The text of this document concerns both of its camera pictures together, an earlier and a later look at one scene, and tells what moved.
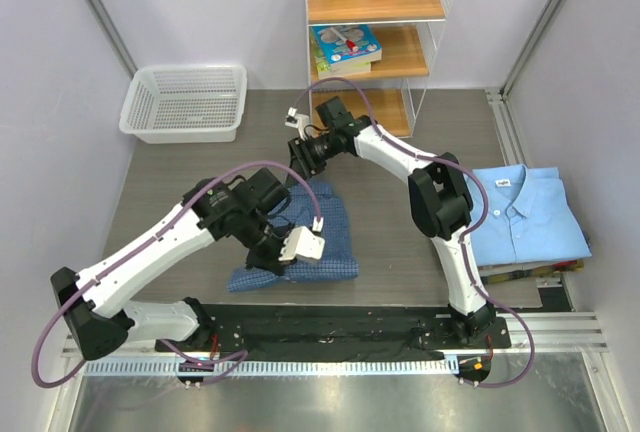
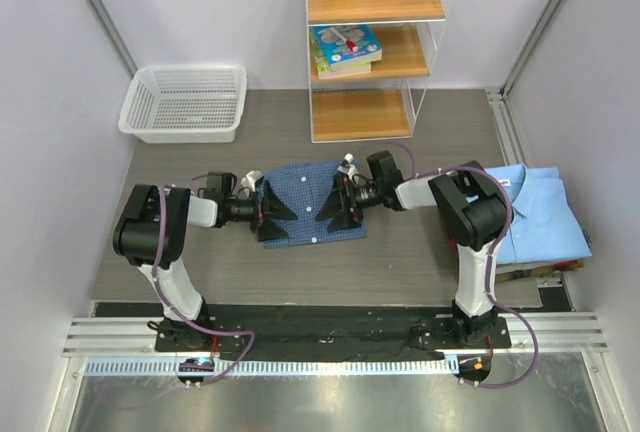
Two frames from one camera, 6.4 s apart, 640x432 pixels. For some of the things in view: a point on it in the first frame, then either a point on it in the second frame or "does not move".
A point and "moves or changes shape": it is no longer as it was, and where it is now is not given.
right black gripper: [302, 162] to [350, 216]
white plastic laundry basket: [186, 103] does not move
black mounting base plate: [337, 332] does not move
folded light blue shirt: [531, 217] does not move
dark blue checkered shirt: [316, 207] moves or changes shape
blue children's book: [345, 44] does not move
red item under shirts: [498, 272] does not move
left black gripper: [271, 262] to [269, 205]
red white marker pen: [349, 43] does not move
